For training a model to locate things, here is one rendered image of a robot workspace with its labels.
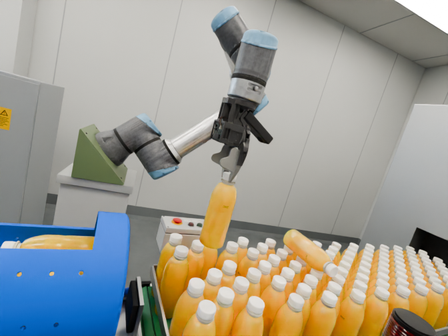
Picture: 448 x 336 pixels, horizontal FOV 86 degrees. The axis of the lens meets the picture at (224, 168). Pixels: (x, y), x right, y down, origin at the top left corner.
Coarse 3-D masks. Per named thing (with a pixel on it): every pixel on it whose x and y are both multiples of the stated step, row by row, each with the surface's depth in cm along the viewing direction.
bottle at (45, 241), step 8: (32, 240) 51; (40, 240) 51; (48, 240) 52; (56, 240) 52; (64, 240) 53; (72, 240) 54; (80, 240) 54; (88, 240) 55; (16, 248) 50; (24, 248) 49; (32, 248) 50; (40, 248) 50; (48, 248) 51; (56, 248) 51; (64, 248) 52; (72, 248) 53; (80, 248) 53; (88, 248) 54
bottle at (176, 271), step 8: (176, 256) 70; (168, 264) 70; (176, 264) 69; (184, 264) 70; (168, 272) 69; (176, 272) 69; (184, 272) 70; (168, 280) 69; (176, 280) 69; (184, 280) 71; (160, 288) 71; (168, 288) 69; (176, 288) 70; (168, 296) 70; (176, 296) 70; (168, 304) 70; (168, 312) 71
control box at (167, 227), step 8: (168, 216) 94; (160, 224) 92; (168, 224) 87; (176, 224) 89; (184, 224) 91; (160, 232) 90; (168, 232) 85; (176, 232) 86; (184, 232) 87; (192, 232) 89; (200, 232) 90; (160, 240) 88; (168, 240) 86; (184, 240) 88; (192, 240) 89; (160, 248) 86
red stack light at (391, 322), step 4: (392, 316) 42; (388, 320) 43; (392, 320) 42; (388, 324) 42; (392, 324) 41; (396, 324) 41; (384, 328) 43; (388, 328) 42; (392, 328) 41; (396, 328) 40; (400, 328) 40; (404, 328) 40; (384, 332) 43; (388, 332) 42; (392, 332) 41; (396, 332) 40; (400, 332) 40; (404, 332) 39; (408, 332) 39
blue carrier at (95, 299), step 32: (0, 224) 55; (32, 224) 58; (96, 224) 62; (128, 224) 52; (0, 256) 38; (32, 256) 39; (64, 256) 41; (96, 256) 44; (128, 256) 47; (0, 288) 36; (32, 288) 38; (64, 288) 40; (96, 288) 42; (0, 320) 36; (32, 320) 37; (64, 320) 39; (96, 320) 41
